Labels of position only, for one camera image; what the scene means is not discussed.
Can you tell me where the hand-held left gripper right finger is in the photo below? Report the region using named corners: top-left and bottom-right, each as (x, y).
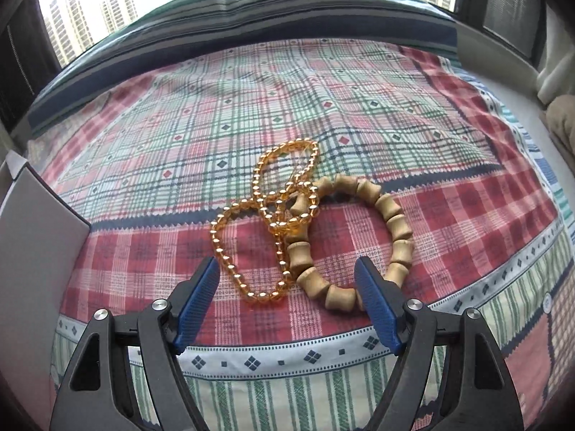
top-left (354, 257), bottom-right (526, 431)

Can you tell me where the amber bead necklace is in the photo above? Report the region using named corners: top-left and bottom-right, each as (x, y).
top-left (210, 140), bottom-right (321, 305)

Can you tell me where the white board panel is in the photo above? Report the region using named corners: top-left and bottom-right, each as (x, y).
top-left (0, 150), bottom-right (93, 431)

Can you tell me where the light wooden barrel-bead bracelet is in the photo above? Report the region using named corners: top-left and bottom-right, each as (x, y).
top-left (287, 174), bottom-right (415, 312)

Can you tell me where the plaid patchwork blanket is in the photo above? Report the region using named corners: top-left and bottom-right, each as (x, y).
top-left (27, 38), bottom-right (575, 431)

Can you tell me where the green striped blanket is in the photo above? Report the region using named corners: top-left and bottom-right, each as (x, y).
top-left (29, 0), bottom-right (459, 138)

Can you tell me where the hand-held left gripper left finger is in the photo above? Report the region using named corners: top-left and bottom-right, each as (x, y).
top-left (49, 256), bottom-right (221, 431)

